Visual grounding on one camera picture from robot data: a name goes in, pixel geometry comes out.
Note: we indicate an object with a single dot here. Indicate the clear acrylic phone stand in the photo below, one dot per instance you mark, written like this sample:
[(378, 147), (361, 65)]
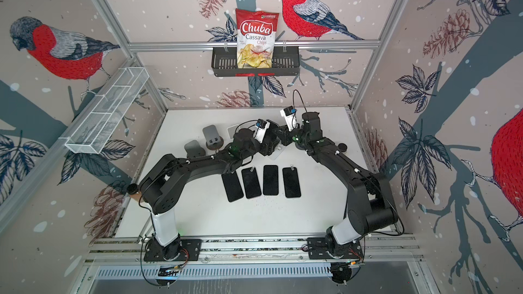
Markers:
[(277, 152)]

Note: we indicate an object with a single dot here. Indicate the wooden round phone stand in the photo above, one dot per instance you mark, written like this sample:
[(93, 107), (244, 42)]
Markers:
[(213, 140)]

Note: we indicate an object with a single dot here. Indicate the white wire phone stand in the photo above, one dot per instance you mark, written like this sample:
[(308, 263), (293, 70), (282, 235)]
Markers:
[(231, 131)]

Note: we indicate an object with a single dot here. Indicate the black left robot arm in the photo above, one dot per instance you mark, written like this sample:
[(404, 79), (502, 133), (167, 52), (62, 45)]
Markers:
[(162, 187)]

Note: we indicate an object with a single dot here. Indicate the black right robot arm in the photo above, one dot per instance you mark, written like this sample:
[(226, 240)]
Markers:
[(369, 205)]

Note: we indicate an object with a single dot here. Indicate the white wire mesh basket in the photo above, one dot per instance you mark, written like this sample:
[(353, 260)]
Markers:
[(96, 129)]

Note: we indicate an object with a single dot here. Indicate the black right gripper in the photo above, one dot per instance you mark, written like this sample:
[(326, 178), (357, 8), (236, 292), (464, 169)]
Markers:
[(284, 132)]

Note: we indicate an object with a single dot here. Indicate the red cassava chips bag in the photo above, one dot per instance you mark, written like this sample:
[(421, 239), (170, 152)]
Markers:
[(256, 36)]

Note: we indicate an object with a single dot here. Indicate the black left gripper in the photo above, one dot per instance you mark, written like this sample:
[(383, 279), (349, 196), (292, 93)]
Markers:
[(271, 147)]

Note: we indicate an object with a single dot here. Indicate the black phone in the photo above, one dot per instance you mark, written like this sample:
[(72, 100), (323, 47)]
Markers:
[(291, 182), (271, 180), (232, 186)]

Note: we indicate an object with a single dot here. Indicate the black wall basket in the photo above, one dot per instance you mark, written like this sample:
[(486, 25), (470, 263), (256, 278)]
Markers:
[(285, 62)]

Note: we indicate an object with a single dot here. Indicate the yellow liquid jar black lid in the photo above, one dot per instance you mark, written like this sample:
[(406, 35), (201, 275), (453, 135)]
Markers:
[(342, 147)]

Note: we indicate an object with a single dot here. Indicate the purple edged phone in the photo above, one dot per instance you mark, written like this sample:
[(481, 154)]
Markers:
[(251, 183)]

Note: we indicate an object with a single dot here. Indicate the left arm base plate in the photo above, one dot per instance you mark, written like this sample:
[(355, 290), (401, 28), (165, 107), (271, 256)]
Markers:
[(180, 250)]

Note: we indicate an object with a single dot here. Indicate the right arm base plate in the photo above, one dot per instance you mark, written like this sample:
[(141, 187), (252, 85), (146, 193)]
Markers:
[(318, 249)]

